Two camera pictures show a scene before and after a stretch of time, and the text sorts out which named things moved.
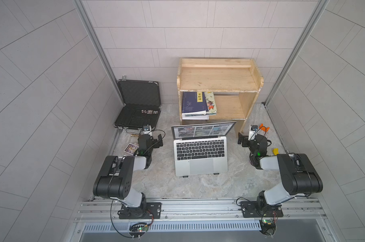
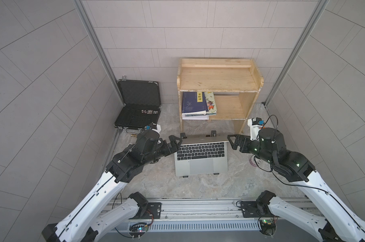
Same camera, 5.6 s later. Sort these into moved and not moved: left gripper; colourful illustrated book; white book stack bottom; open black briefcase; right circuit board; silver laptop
Moved: silver laptop; left gripper
Not moved: colourful illustrated book; open black briefcase; white book stack bottom; right circuit board
